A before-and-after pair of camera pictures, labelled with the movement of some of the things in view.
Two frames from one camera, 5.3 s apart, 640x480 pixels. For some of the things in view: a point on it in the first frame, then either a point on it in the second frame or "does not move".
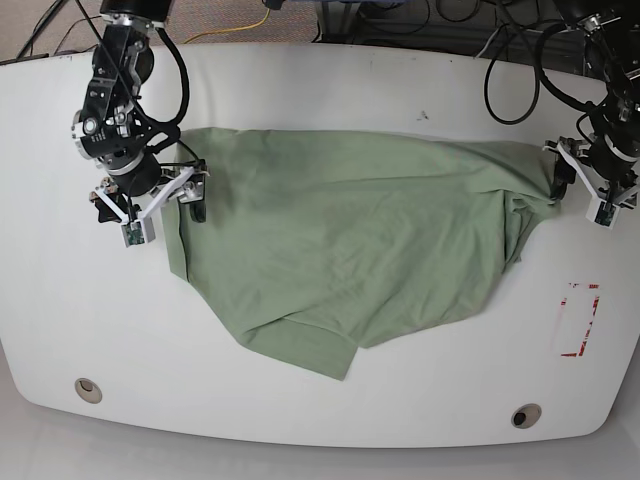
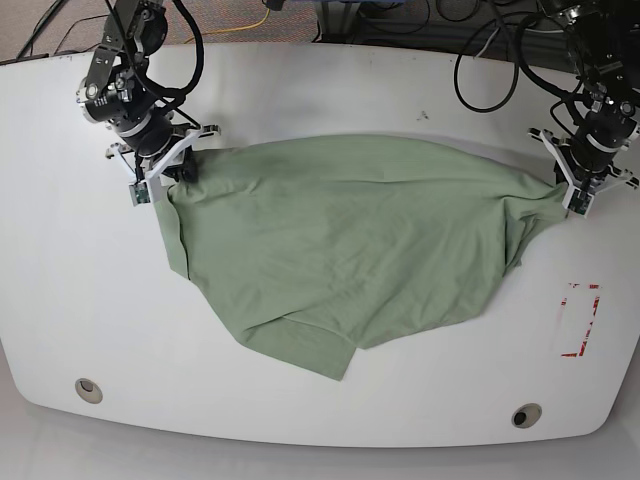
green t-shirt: (314, 244) does not move
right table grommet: (526, 415) does not move
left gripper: (189, 187) to (144, 190)
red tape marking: (588, 330) does not move
